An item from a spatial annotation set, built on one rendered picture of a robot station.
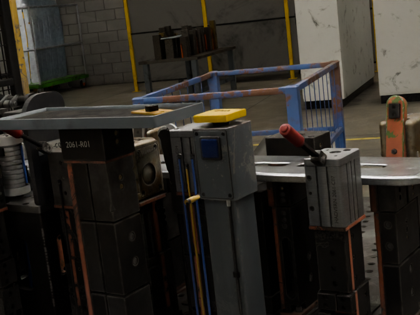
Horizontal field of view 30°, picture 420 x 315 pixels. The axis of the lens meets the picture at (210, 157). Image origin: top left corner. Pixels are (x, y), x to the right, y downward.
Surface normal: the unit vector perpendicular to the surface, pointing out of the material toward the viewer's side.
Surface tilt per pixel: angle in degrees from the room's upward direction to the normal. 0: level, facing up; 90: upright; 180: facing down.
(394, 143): 78
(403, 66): 90
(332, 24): 90
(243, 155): 90
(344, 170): 90
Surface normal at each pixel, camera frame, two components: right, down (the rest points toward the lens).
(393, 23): -0.28, 0.21
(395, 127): -0.56, 0.00
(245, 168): 0.83, 0.01
